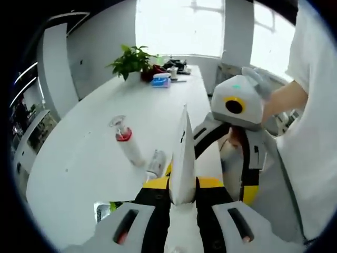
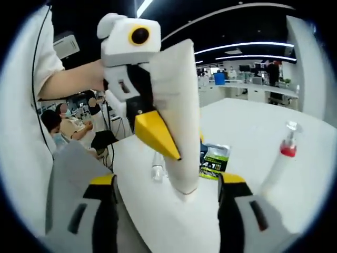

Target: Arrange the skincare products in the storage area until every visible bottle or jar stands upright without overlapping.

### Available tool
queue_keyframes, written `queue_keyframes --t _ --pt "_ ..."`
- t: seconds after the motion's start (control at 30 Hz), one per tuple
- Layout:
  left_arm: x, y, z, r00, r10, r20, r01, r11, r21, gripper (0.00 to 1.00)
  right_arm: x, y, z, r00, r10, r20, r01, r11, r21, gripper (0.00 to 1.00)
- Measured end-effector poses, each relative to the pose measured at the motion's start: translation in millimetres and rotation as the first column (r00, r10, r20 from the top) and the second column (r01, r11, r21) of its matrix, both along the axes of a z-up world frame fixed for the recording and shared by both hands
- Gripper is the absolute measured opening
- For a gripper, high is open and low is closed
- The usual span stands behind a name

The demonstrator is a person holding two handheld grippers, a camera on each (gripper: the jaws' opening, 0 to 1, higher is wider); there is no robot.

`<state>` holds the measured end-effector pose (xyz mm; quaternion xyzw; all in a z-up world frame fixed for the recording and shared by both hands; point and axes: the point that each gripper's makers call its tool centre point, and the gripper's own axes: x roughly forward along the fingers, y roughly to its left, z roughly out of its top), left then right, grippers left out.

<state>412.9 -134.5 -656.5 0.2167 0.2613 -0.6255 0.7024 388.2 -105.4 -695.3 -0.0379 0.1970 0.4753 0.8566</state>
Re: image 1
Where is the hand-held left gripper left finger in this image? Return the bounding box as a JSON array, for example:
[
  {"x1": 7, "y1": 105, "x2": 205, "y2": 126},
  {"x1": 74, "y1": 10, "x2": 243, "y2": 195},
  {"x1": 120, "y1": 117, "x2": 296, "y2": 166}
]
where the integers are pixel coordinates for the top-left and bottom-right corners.
[{"x1": 64, "y1": 176, "x2": 173, "y2": 253}]

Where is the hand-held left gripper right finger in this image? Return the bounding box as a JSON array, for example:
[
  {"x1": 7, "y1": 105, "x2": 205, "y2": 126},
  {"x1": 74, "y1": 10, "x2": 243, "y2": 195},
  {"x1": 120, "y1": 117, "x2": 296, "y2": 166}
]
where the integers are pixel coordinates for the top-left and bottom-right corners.
[{"x1": 194, "y1": 176, "x2": 308, "y2": 253}]

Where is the dark green skincare sachet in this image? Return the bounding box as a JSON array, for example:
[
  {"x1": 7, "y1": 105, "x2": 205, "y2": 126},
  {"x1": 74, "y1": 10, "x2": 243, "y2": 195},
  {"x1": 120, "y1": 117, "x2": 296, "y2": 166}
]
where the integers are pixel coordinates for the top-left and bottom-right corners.
[{"x1": 94, "y1": 201, "x2": 124, "y2": 225}]

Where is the white skincare tube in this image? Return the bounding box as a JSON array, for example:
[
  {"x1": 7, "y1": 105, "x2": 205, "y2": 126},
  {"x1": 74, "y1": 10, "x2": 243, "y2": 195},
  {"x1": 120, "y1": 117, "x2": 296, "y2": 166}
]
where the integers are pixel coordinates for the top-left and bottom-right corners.
[{"x1": 169, "y1": 103, "x2": 198, "y2": 207}]

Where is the small white spray bottle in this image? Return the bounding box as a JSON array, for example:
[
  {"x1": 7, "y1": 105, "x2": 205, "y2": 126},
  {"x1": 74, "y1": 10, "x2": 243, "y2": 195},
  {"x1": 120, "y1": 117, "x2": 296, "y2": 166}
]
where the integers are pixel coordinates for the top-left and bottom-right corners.
[{"x1": 145, "y1": 149, "x2": 167, "y2": 181}]

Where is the red-collared skincare pump bottle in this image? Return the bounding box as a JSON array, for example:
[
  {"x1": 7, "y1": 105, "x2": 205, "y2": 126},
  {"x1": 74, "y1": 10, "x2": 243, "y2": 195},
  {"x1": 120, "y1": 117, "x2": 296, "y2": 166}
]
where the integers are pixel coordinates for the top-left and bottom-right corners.
[{"x1": 110, "y1": 114, "x2": 146, "y2": 168}]

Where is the person's right hand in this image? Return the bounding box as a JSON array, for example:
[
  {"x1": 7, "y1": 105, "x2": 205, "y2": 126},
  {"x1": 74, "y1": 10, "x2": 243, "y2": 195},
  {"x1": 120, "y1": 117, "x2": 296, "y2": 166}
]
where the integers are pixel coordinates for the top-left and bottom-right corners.
[{"x1": 228, "y1": 126, "x2": 247, "y2": 154}]

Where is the grey mesh chair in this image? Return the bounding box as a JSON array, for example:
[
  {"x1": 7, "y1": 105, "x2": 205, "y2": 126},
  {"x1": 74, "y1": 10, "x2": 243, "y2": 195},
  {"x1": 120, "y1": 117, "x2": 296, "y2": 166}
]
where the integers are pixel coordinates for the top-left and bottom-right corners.
[{"x1": 259, "y1": 129, "x2": 308, "y2": 240}]

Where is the blue tissue box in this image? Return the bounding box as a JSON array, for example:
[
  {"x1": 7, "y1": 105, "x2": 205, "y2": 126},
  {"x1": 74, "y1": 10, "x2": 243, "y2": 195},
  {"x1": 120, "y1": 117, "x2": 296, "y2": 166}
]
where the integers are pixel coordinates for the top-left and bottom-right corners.
[{"x1": 151, "y1": 73, "x2": 172, "y2": 90}]

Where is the black device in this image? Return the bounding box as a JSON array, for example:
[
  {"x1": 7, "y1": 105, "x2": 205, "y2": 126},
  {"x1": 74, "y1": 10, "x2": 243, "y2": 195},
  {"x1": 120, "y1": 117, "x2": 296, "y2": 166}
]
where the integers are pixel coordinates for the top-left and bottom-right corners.
[{"x1": 162, "y1": 59, "x2": 190, "y2": 75}]

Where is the green potted plant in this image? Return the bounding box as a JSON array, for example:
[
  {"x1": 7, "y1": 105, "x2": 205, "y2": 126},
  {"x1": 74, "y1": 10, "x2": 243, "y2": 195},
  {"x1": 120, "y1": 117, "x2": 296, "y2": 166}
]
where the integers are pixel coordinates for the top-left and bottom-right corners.
[{"x1": 106, "y1": 44, "x2": 159, "y2": 83}]

